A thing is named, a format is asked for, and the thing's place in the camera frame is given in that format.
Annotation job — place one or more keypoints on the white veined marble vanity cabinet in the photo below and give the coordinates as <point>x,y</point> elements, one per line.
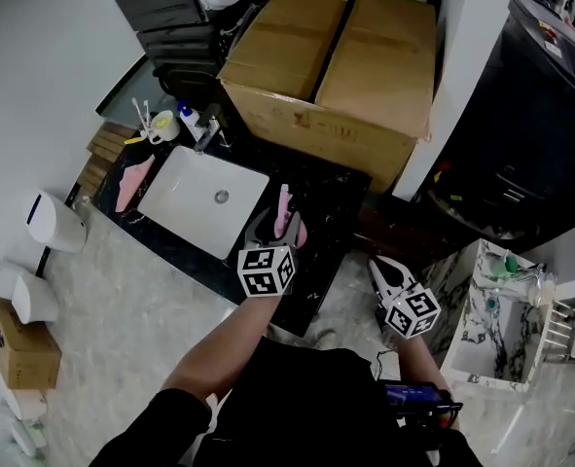
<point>462,280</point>

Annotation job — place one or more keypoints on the clear toothbrush cup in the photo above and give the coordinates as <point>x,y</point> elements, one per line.
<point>147,132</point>

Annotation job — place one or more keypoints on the person's beige shoe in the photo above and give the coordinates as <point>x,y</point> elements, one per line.
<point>326,339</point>

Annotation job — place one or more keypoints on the large cardboard box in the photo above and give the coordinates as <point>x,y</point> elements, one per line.
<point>287,42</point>

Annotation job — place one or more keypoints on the person's right forearm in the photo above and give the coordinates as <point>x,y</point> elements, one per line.
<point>420,358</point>

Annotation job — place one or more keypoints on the dark grey ribbed appliance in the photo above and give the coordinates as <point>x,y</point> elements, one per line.
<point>180,56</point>

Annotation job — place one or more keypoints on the white lotion bottle blue cap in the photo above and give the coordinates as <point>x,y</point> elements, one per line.
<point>190,119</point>

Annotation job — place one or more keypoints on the person's left forearm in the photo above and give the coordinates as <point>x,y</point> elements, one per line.
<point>219,353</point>

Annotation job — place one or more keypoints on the black marble vanity table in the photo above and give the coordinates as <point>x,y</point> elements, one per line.
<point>335,197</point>

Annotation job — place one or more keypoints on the small cardboard box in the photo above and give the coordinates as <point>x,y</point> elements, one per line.
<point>24,353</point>

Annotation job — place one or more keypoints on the white rectangular sink basin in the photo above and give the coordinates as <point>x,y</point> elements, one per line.
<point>185,197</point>

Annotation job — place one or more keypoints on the pink spray bottle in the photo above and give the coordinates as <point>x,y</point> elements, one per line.
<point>283,207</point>

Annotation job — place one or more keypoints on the pink cloth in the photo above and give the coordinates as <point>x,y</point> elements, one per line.
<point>131,183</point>

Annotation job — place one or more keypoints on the black device blue screen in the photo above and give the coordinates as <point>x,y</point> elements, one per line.
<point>413,393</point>

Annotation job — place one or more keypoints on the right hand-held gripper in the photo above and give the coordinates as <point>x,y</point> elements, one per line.
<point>411,312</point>

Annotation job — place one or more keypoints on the green cup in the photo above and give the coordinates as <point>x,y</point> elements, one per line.
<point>510,265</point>

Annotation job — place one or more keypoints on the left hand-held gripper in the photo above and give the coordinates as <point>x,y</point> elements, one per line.
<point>265,270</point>

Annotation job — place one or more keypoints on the chrome faucet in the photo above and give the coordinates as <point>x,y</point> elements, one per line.
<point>208,132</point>

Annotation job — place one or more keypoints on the white mug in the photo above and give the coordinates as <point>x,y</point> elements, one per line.
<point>168,127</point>

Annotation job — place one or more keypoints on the person's black clothing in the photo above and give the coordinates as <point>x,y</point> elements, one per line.
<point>306,406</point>

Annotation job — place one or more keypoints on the chrome towel rack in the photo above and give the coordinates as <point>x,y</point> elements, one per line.
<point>562,326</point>

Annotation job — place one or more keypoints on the black office printer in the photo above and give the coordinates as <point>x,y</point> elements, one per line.
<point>511,115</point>

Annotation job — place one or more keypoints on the wooden pallet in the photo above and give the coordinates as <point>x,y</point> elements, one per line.
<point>104,149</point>

